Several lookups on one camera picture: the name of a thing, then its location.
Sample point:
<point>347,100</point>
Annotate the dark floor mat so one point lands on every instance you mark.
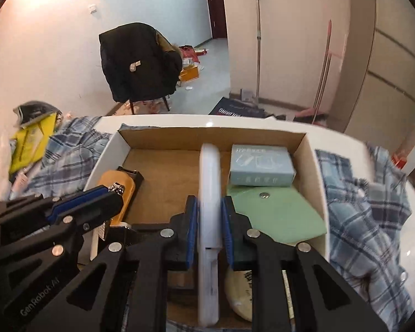
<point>228,109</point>

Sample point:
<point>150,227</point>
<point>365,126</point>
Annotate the black case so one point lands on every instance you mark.
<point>136,178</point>

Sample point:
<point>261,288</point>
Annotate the yellow packet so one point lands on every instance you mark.
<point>31,141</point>

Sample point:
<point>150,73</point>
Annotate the orange card holder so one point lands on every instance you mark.
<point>105,181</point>

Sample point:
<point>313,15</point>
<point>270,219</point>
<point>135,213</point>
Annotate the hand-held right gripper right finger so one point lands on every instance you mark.
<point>226,228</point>

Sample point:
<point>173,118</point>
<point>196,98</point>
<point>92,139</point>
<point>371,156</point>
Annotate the green snap pouch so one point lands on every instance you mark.
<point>283,218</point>

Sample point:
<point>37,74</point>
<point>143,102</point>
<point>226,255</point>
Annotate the grey bag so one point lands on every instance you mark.
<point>34,109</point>

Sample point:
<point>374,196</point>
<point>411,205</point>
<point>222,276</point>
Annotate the red bag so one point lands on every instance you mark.
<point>190,53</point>

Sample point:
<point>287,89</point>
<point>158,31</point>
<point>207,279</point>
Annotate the beige refrigerator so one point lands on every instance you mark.
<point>394,58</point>

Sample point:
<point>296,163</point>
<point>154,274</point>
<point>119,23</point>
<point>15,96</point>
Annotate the light blue small box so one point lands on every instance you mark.
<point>259,162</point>

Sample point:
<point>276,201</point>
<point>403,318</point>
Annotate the dark chair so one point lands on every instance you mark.
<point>166,103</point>

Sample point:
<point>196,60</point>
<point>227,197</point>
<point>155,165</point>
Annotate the round cream tin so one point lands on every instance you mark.
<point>237,290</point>

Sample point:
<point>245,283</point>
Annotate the orange cardboard box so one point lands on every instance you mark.
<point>190,73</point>

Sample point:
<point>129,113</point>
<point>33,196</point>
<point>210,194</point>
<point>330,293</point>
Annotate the dark brown door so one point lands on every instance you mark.
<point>216,3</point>

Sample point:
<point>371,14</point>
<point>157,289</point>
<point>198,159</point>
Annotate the blue plaid shirt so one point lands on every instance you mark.
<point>359,214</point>

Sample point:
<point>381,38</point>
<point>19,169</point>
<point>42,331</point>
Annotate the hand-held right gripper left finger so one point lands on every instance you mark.
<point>192,228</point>

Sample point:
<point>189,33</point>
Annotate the white remote control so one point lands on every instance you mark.
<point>209,179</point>

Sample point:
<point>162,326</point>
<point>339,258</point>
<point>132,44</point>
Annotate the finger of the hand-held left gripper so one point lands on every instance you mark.
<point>72,202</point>
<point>96,207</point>

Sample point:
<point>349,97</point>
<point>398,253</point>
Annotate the white light switch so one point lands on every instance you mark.
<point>93,8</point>

